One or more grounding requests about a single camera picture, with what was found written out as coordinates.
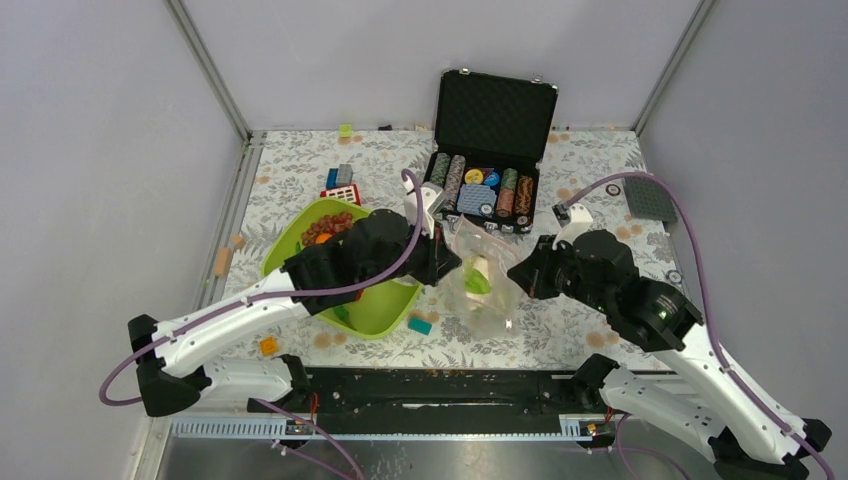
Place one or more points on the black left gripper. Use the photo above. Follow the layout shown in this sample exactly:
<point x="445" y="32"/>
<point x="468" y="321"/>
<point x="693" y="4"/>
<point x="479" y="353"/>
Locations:
<point x="441" y="259"/>

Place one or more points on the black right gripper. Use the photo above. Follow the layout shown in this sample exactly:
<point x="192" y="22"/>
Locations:
<point x="532" y="272"/>

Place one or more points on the white cauliflower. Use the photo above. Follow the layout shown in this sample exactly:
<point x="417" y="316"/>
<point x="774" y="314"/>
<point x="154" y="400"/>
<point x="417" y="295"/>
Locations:
<point x="478" y="281"/>

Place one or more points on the green cabbage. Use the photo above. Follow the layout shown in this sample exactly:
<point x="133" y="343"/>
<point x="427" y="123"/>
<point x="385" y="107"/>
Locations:
<point x="506" y="293"/>

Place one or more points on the clear pink zip top bag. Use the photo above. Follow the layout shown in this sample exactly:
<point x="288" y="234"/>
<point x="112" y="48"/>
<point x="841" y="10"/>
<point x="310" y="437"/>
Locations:
<point x="468" y="240"/>

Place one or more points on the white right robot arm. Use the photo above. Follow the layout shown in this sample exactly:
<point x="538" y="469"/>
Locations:
<point x="734" y="424"/>

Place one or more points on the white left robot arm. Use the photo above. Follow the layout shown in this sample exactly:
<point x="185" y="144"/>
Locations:
<point x="179" y="362"/>

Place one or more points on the green plastic food tray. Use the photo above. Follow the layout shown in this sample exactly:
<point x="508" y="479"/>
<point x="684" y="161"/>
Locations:
<point x="379" y="309"/>

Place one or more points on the teal small block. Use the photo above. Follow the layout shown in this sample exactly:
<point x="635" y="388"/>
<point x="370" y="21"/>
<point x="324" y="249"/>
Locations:
<point x="419" y="325"/>

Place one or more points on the red white toy block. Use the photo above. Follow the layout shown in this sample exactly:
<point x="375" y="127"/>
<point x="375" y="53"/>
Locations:
<point x="347" y="193"/>

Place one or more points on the green chili pepper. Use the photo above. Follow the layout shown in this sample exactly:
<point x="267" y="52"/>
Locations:
<point x="343" y="316"/>

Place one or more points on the floral patterned table mat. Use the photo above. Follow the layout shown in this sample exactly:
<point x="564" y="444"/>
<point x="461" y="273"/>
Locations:
<point x="557" y="334"/>

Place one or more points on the red grape bunch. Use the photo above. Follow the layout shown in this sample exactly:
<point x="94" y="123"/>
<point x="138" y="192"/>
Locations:
<point x="333" y="224"/>

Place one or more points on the grey toy block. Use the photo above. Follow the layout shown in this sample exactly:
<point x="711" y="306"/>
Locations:
<point x="344" y="175"/>

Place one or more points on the grey lego baseplate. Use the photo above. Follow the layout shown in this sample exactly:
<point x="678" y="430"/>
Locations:
<point x="647" y="200"/>

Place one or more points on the blue toy block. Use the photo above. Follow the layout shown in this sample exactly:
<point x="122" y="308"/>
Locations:
<point x="331" y="181"/>

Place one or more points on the black poker chip case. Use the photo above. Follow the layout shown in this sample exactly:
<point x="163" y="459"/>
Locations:
<point x="489" y="141"/>

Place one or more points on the orange small block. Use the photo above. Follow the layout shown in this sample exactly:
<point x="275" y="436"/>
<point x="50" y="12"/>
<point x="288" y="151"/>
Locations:
<point x="268" y="346"/>

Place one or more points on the small wooden cube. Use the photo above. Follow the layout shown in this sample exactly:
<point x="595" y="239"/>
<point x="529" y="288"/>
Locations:
<point x="237" y="242"/>

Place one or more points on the wooden block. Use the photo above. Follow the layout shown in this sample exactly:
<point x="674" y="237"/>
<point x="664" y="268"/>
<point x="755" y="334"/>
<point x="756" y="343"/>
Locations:
<point x="222" y="262"/>

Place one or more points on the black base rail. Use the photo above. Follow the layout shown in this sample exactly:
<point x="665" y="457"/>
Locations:
<point x="437" y="401"/>

